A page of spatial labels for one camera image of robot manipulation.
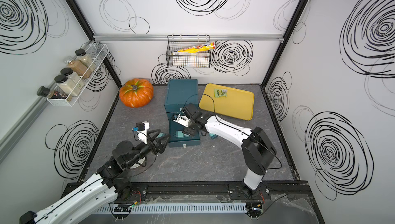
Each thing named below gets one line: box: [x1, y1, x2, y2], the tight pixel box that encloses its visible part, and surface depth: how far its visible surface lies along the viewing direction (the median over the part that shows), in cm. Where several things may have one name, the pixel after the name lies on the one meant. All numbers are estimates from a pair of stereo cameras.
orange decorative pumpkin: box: [118, 78, 154, 108], surface depth 102 cm
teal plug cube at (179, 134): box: [175, 131, 184, 139], surface depth 93 cm
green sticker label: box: [213, 88, 228, 99], surface depth 118 cm
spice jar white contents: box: [60, 67, 85, 90], surface depth 69 cm
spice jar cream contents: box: [56, 78, 82, 97], surface depth 67 cm
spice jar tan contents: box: [76, 53, 97, 70], surface depth 77 cm
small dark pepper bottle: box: [37, 86, 69, 100], surface depth 63 cm
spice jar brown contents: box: [67, 59, 93, 80], surface depth 75 cm
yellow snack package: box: [172, 41, 217, 54], surface depth 89 cm
